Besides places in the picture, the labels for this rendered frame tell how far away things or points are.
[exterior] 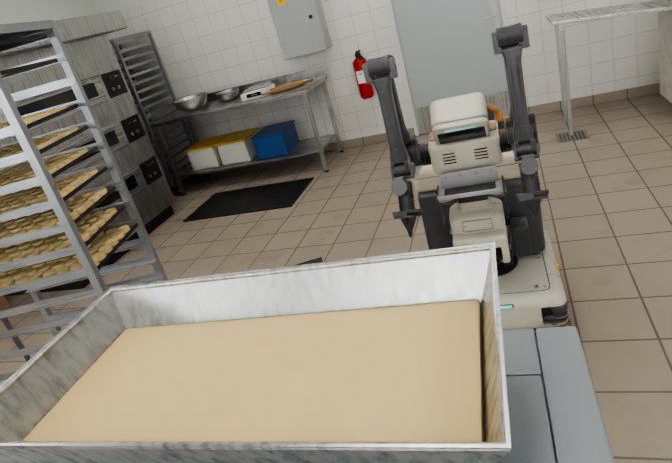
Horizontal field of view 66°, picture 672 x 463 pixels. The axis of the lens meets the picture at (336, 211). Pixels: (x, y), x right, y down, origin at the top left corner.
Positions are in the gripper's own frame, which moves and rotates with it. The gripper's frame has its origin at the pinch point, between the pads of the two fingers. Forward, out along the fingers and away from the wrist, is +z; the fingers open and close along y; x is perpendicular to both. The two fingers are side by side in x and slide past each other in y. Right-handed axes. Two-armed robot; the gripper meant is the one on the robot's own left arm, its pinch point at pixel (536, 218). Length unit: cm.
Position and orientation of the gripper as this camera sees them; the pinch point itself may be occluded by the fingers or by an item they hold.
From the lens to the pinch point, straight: 189.4
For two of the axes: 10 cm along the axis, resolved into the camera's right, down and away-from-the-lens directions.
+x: 3.3, 0.3, 9.4
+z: 1.3, 9.9, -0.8
